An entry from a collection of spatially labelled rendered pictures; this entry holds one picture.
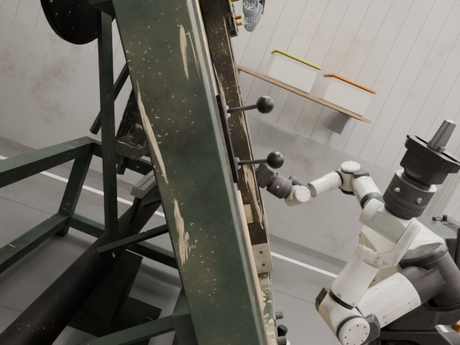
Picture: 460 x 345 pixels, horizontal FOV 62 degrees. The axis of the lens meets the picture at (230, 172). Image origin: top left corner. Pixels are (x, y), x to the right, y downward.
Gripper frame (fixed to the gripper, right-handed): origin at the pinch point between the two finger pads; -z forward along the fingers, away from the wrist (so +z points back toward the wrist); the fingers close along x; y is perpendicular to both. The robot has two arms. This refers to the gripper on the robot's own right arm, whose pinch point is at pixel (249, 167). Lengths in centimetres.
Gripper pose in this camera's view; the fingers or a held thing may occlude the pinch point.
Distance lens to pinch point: 157.5
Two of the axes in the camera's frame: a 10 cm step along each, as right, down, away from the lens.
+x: 5.4, -8.2, -2.0
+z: 8.4, 5.3, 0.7
